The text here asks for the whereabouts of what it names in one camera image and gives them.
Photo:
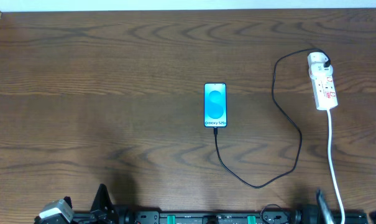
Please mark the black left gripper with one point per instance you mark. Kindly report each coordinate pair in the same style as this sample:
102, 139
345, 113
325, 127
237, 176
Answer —
97, 213

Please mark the blue Galaxy smartphone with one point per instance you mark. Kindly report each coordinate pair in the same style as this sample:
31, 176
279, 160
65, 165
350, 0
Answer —
215, 105

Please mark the white USB charger adapter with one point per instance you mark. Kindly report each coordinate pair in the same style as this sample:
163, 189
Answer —
318, 70

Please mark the white power strip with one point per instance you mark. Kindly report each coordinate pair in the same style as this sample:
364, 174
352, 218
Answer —
324, 90

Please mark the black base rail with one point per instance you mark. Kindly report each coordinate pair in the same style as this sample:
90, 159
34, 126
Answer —
271, 214

